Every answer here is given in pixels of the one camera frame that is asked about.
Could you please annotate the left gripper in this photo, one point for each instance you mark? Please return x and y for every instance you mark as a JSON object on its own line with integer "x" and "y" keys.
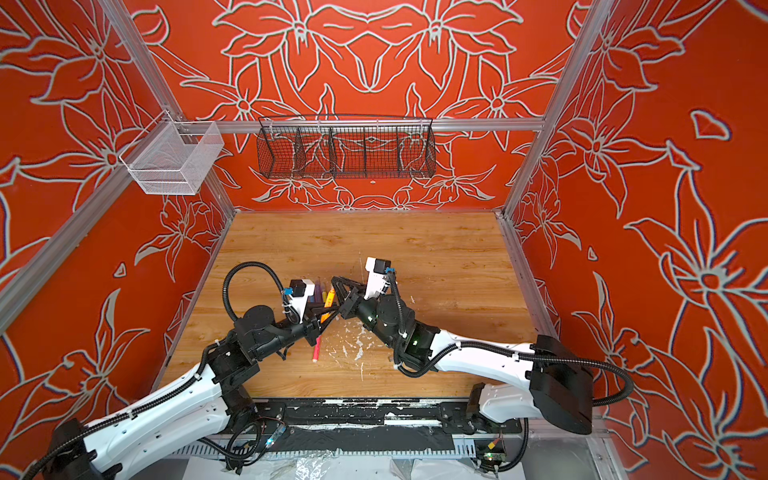
{"x": 312, "y": 325}

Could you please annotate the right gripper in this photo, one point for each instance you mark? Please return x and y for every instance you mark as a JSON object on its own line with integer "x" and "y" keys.
{"x": 352, "y": 301}

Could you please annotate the orange pen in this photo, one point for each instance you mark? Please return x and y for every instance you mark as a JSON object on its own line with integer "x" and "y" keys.
{"x": 328, "y": 305}

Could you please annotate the red pen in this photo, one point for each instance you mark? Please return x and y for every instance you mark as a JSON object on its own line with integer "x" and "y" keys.
{"x": 317, "y": 350}

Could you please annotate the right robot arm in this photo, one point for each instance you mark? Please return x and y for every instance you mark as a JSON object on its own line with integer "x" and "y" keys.
{"x": 538, "y": 380}

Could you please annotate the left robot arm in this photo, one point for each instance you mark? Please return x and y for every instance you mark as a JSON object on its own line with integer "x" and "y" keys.
{"x": 206, "y": 400}

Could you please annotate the clear plastic bin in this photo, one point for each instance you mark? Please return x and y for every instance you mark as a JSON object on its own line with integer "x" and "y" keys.
{"x": 169, "y": 162}

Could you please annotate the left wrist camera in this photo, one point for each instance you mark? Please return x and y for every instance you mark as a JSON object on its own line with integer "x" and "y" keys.
{"x": 296, "y": 297}

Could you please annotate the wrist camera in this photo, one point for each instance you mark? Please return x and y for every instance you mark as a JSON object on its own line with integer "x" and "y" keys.
{"x": 296, "y": 297}
{"x": 378, "y": 282}

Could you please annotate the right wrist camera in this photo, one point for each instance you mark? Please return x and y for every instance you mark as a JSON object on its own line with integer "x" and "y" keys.
{"x": 378, "y": 282}

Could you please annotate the black wire basket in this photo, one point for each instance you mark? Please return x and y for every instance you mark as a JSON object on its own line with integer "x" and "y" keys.
{"x": 350, "y": 148}

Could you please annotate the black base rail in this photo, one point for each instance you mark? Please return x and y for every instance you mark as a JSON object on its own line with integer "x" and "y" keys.
{"x": 451, "y": 415}

